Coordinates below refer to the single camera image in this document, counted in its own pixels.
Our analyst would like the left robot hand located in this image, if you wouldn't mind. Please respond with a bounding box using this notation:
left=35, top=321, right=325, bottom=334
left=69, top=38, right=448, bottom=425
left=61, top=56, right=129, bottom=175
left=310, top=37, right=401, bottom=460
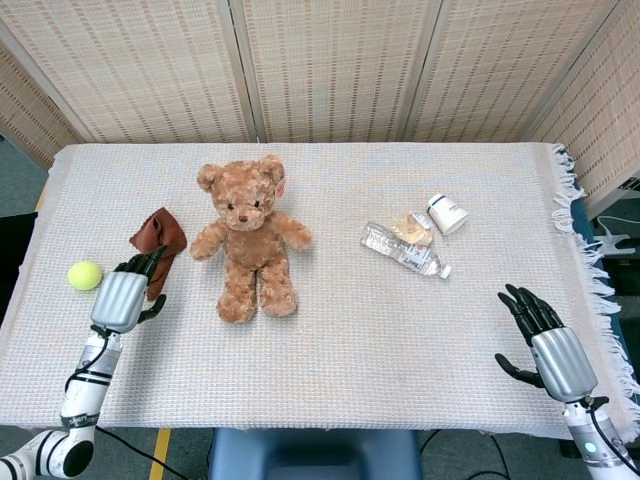
left=90, top=245, right=169, bottom=335

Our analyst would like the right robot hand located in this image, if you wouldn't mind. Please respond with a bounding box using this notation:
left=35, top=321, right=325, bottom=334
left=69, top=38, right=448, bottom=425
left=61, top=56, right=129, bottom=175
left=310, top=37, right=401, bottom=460
left=494, top=283, right=599, bottom=404

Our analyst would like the brown teddy bear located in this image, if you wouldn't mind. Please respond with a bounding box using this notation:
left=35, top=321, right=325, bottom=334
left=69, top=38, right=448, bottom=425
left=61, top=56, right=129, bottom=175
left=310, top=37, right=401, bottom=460
left=189, top=153, right=314, bottom=324

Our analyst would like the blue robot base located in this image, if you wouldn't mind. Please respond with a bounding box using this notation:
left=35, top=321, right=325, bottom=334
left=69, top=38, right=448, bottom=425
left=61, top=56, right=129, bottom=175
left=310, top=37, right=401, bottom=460
left=207, top=428, right=422, bottom=480

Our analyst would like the yellow tennis ball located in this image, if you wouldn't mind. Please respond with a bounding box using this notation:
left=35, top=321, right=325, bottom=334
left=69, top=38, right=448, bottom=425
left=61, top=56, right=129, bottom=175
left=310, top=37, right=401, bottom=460
left=67, top=261, right=104, bottom=291

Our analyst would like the brown cloth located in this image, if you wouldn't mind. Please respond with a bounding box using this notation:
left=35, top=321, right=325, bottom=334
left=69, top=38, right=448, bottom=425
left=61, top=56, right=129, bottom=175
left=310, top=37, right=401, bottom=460
left=128, top=207, right=189, bottom=301

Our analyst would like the white metal stand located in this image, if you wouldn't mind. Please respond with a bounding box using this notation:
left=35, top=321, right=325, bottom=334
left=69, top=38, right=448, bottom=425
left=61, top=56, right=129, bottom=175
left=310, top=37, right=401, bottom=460
left=589, top=177, right=640, bottom=259

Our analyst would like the white paper cup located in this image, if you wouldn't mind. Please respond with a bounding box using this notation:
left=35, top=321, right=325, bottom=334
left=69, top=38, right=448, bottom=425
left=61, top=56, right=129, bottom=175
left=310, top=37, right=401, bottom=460
left=426, top=193, right=470, bottom=236

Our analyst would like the clear plastic water bottle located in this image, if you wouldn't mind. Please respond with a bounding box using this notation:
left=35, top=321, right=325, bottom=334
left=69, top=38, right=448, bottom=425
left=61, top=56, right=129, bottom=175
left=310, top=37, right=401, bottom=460
left=359, top=221, right=453, bottom=280

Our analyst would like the crumpled beige wrapper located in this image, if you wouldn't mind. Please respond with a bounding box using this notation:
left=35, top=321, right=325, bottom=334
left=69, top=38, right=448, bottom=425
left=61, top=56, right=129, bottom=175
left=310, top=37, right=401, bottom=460
left=389, top=211, right=434, bottom=246

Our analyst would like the white woven tablecloth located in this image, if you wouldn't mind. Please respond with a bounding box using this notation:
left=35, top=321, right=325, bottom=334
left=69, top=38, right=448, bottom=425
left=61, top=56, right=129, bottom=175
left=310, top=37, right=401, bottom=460
left=0, top=142, right=640, bottom=444

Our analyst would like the woven folding screen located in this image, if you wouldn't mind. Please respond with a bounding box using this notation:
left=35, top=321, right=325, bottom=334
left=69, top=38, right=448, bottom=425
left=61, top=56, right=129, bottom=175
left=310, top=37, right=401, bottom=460
left=0, top=0, right=640, bottom=199

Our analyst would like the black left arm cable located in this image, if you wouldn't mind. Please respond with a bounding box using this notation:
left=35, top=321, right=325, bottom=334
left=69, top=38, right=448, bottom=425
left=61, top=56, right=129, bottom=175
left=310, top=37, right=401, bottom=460
left=64, top=324, right=211, bottom=480

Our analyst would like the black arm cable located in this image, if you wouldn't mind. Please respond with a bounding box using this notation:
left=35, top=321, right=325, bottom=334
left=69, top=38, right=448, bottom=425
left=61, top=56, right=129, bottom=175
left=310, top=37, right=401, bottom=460
left=64, top=324, right=211, bottom=480
left=584, top=395, right=640, bottom=469

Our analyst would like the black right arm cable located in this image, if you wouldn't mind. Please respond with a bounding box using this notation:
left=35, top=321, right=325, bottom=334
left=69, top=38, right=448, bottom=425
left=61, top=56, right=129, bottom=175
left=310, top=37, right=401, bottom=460
left=584, top=395, right=640, bottom=469

